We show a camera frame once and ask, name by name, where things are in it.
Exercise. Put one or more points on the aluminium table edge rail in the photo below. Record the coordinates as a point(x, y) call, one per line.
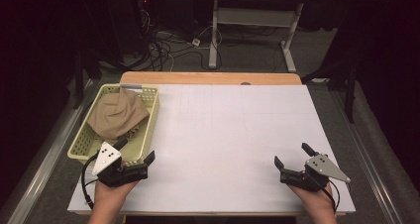
point(43, 164)

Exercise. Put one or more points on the tan shorts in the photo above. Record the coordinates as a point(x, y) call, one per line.
point(117, 115)

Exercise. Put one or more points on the person's left hand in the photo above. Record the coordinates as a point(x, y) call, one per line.
point(110, 197)

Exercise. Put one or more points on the yellow perforated plastic basket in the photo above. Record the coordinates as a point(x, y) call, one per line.
point(85, 144)

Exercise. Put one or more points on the white power adapter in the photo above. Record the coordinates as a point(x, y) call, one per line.
point(196, 42)

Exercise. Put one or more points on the white-framed desk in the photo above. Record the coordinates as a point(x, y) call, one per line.
point(254, 17)

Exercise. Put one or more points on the person's right hand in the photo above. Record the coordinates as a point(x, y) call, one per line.
point(318, 201)

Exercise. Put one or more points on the black metal stand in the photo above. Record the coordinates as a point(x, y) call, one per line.
point(78, 82)
point(350, 95)

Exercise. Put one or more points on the white table cover sheet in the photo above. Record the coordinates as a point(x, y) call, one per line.
point(224, 134)

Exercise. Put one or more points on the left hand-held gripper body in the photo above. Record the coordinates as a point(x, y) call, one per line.
point(132, 172)

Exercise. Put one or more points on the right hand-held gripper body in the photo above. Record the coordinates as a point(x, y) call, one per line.
point(303, 179)

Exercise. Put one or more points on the aluminium floor rail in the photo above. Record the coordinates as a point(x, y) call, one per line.
point(369, 171)

